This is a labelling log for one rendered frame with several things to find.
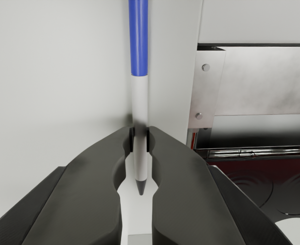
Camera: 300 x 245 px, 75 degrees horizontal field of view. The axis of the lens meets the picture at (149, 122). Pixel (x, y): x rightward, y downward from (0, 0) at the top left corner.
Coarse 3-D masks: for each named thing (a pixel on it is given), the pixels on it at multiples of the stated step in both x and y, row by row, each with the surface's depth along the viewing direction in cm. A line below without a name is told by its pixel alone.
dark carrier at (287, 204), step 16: (208, 160) 25; (224, 160) 25; (240, 160) 25; (256, 160) 25; (272, 160) 25; (288, 160) 25; (240, 176) 26; (256, 176) 26; (272, 176) 27; (288, 176) 27; (256, 192) 28; (272, 192) 28; (288, 192) 28; (272, 208) 30; (288, 208) 30
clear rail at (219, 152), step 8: (200, 152) 24; (208, 152) 24; (216, 152) 24; (224, 152) 24; (232, 152) 24; (240, 152) 24; (248, 152) 24; (256, 152) 24; (264, 152) 24; (272, 152) 24; (280, 152) 24; (288, 152) 24; (296, 152) 24
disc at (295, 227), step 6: (276, 222) 32; (282, 222) 32; (288, 222) 32; (294, 222) 32; (282, 228) 33; (288, 228) 33; (294, 228) 33; (288, 234) 33; (294, 234) 34; (294, 240) 34
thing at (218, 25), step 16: (208, 0) 11; (224, 0) 11; (240, 0) 11; (256, 0) 11; (272, 0) 11; (288, 0) 11; (208, 16) 11; (224, 16) 11; (240, 16) 12; (256, 16) 12; (272, 16) 12; (288, 16) 12; (208, 32) 12; (224, 32) 12; (240, 32) 12; (256, 32) 12; (272, 32) 12; (288, 32) 12
